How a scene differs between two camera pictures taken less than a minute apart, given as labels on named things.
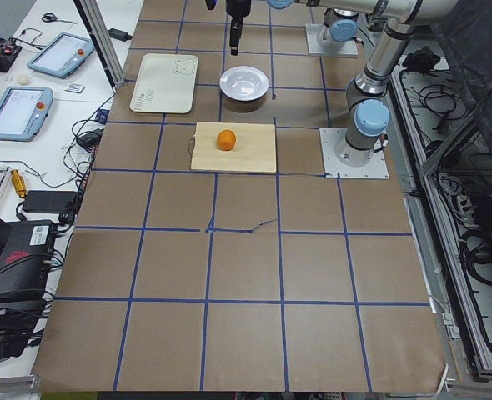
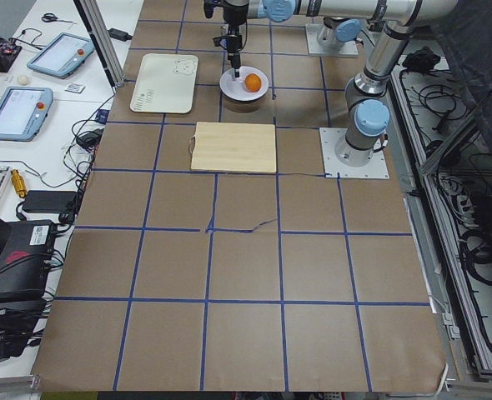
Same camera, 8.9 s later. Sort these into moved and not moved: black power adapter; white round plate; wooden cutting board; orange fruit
Moved: orange fruit
Not moved: wooden cutting board; white round plate; black power adapter
